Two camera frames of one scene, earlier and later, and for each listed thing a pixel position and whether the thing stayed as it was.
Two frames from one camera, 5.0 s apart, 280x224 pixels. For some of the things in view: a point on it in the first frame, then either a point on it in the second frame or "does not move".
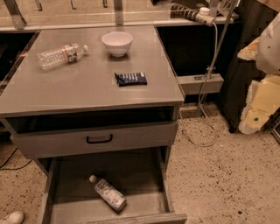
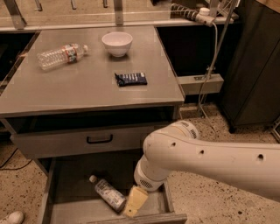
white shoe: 16,217 does not move
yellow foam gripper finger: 263,100 to 137,197
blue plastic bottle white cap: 109,193 does not move
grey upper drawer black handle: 64,143 does not move
